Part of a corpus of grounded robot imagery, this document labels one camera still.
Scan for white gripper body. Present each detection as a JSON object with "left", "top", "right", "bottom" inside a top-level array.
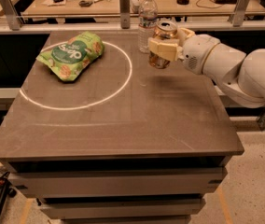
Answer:
[{"left": 181, "top": 35, "right": 220, "bottom": 75}]

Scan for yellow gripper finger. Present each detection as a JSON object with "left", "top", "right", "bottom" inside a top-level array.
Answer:
[
  {"left": 148, "top": 37, "right": 183, "bottom": 62},
  {"left": 177, "top": 27, "right": 195, "bottom": 43}
]

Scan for orange soda can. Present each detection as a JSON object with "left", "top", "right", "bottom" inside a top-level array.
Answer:
[{"left": 149, "top": 21, "right": 178, "bottom": 69}]

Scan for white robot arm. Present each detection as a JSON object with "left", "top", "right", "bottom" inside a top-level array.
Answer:
[{"left": 148, "top": 28, "right": 265, "bottom": 108}]

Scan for clear plastic water bottle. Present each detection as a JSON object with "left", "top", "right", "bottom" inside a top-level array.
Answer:
[{"left": 138, "top": 0, "right": 158, "bottom": 53}]

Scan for white power strip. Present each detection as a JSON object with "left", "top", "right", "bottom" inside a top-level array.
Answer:
[{"left": 130, "top": 0, "right": 140, "bottom": 13}]

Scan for black sunglasses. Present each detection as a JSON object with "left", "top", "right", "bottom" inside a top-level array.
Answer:
[{"left": 79, "top": 0, "right": 92, "bottom": 7}]

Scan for green snack chip bag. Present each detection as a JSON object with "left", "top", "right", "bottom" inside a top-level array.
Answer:
[{"left": 36, "top": 32, "right": 105, "bottom": 82}]

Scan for grey drawer cabinet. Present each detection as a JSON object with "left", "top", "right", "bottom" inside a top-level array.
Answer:
[{"left": 0, "top": 31, "right": 244, "bottom": 224}]

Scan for black cable on desk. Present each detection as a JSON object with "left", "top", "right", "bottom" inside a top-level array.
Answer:
[{"left": 195, "top": 0, "right": 223, "bottom": 9}]

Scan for middle metal bracket post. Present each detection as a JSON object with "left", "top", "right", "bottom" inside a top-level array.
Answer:
[{"left": 119, "top": 0, "right": 130, "bottom": 29}]

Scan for metal bracket post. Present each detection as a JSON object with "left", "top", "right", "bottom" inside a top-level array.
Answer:
[
  {"left": 119, "top": 0, "right": 130, "bottom": 29},
  {"left": 0, "top": 0, "right": 22, "bottom": 31},
  {"left": 230, "top": 0, "right": 250, "bottom": 27}
]

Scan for right metal bracket post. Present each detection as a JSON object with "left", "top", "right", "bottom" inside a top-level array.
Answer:
[{"left": 230, "top": 0, "right": 250, "bottom": 27}]

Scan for left metal bracket post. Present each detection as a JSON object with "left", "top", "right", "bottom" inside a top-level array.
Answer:
[{"left": 0, "top": 0, "right": 22, "bottom": 31}]

